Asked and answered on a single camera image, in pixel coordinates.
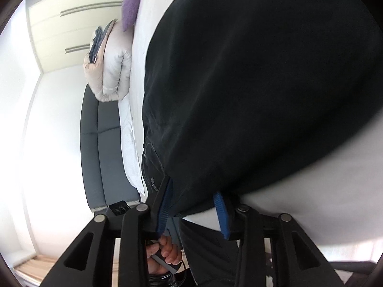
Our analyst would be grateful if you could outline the black denim pants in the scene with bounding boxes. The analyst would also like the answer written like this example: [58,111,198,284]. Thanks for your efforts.
[141,0,382,286]

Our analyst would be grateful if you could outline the person's left hand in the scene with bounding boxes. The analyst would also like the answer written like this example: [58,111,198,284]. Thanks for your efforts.
[146,235,182,275]

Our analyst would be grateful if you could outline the dark grey sofa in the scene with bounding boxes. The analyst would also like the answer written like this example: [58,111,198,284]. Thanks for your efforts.
[80,86,140,213]

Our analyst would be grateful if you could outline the folded beige white duvet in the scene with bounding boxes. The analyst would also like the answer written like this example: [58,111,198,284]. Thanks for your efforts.
[83,20,134,102]

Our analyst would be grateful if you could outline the folded blue grey cloth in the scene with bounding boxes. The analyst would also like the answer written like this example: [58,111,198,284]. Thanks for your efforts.
[88,19,116,64]

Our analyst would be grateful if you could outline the purple cushion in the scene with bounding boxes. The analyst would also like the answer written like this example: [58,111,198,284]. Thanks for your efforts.
[121,0,141,32]

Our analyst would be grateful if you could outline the cream wardrobe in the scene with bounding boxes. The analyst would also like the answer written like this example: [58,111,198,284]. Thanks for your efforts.
[27,0,122,73]

